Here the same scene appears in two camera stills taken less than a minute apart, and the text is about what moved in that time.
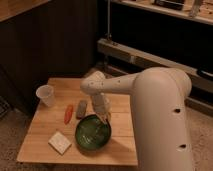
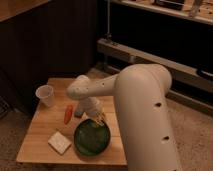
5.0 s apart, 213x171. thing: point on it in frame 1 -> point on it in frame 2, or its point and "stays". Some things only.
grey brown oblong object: [81, 109] stays
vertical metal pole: [108, 19] stays
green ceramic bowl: [92, 135] stays
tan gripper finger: [109, 117] -> [102, 115]
